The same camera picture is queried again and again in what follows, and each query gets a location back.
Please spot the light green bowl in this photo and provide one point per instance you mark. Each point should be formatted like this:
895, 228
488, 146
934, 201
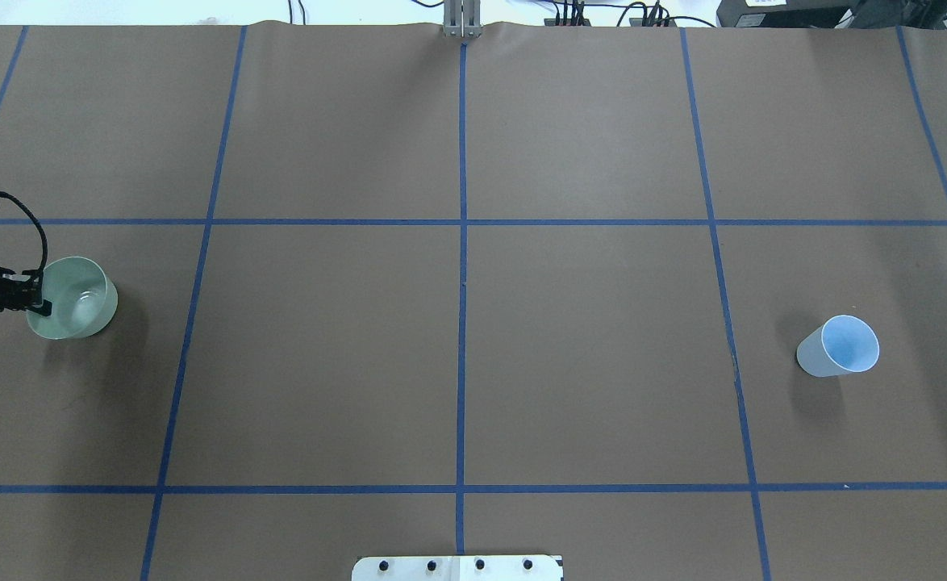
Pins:
82, 297

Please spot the light blue plastic cup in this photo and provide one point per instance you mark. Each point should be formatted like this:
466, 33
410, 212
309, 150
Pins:
841, 345

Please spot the brown paper table mat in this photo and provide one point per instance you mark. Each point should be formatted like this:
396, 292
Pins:
384, 293

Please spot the aluminium frame post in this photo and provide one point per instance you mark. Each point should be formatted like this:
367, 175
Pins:
462, 19

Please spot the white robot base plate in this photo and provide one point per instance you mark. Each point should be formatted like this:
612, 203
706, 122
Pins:
460, 567

